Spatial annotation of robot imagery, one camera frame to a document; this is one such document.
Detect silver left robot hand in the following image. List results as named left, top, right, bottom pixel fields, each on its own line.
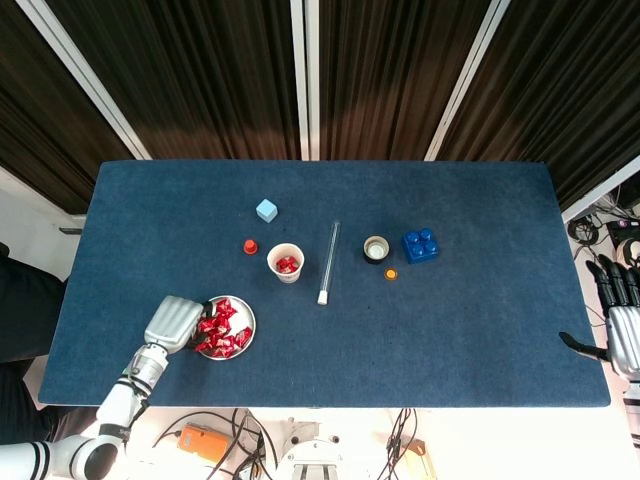
left=143, top=294, right=220, bottom=356

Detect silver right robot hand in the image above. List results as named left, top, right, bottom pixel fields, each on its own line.
left=558, top=254, right=640, bottom=380

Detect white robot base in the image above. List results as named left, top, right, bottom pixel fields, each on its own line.
left=273, top=418, right=347, bottom=480

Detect round metal plate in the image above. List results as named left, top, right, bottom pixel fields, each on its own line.
left=192, top=295, right=257, bottom=360

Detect white paper cup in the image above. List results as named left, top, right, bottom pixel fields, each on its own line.
left=266, top=242, right=306, bottom=285

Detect white headphones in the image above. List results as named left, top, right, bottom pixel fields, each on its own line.
left=613, top=238, right=640, bottom=274

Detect black electronics box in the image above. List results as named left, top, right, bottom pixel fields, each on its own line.
left=606, top=219, right=640, bottom=242

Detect orange electronic device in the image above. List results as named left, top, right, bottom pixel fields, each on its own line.
left=179, top=423, right=232, bottom=465

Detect black chair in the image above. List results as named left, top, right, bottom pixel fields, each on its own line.
left=0, top=241, right=69, bottom=369

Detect light blue cube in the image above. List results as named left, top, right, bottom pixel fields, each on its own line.
left=255, top=198, right=279, bottom=224

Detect glass test tube white stopper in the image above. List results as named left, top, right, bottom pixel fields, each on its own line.
left=316, top=221, right=342, bottom=306

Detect blue felt table cloth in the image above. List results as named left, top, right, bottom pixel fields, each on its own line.
left=38, top=159, right=612, bottom=409

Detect black round container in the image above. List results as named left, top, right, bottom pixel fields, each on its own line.
left=362, top=235, right=392, bottom=265

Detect blue building brick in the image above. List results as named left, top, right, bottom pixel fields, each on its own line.
left=400, top=227, right=442, bottom=265

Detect pale yellow box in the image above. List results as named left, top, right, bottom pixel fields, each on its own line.
left=403, top=438, right=437, bottom=480

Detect dark brown pleated curtain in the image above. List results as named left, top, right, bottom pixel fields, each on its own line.
left=317, top=0, right=497, bottom=162
left=45, top=0, right=302, bottom=162
left=0, top=0, right=137, bottom=216
left=438, top=0, right=640, bottom=212

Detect thin black cable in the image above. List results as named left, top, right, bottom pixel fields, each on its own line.
left=149, top=410, right=236, bottom=451

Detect black cable tangle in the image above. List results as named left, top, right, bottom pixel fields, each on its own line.
left=567, top=192, right=640, bottom=261

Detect black cable bundle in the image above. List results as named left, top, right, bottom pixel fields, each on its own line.
left=230, top=407, right=281, bottom=480
left=384, top=407, right=419, bottom=480

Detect white frame post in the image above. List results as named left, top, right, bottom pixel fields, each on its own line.
left=16, top=0, right=153, bottom=162
left=289, top=0, right=310, bottom=162
left=304, top=0, right=322, bottom=162
left=423, top=0, right=512, bottom=162
left=559, top=153, right=640, bottom=225

